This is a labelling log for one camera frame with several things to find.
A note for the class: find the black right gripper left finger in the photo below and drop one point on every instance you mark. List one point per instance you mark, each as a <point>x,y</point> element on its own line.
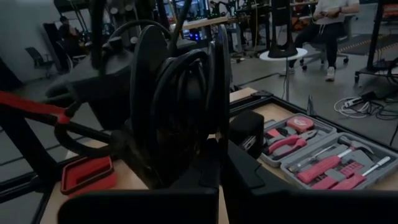
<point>174,207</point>

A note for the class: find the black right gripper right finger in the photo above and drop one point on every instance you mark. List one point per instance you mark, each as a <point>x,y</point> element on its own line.
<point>280,207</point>

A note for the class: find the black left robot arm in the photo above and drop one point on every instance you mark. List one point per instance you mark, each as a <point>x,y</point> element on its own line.
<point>18,140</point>

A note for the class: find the person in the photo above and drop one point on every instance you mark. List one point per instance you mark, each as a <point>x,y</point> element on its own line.
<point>66,34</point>
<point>326,31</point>

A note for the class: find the dark office chair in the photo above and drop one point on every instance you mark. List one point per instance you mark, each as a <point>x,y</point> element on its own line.
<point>38,59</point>

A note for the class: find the small pink utility knife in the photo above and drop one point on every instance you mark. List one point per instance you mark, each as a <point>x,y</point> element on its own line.
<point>273,133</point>

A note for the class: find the pink bit holder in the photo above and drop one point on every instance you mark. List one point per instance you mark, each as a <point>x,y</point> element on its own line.
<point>351,169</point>

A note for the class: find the red plastic bin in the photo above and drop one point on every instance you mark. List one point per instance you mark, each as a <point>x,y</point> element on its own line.
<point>87,174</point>

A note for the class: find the grey plastic tool case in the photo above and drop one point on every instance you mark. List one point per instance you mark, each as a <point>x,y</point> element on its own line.
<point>385,172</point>

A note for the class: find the wooden background table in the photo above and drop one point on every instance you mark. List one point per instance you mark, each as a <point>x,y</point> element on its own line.
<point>205,22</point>

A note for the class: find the white floor lamp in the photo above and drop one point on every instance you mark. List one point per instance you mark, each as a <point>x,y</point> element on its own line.
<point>283,55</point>

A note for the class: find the grey office chair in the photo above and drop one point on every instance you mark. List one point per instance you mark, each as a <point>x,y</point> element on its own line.
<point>348,28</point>

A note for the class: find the black equipment cart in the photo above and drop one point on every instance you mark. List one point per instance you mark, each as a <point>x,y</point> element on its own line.
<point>373,31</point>

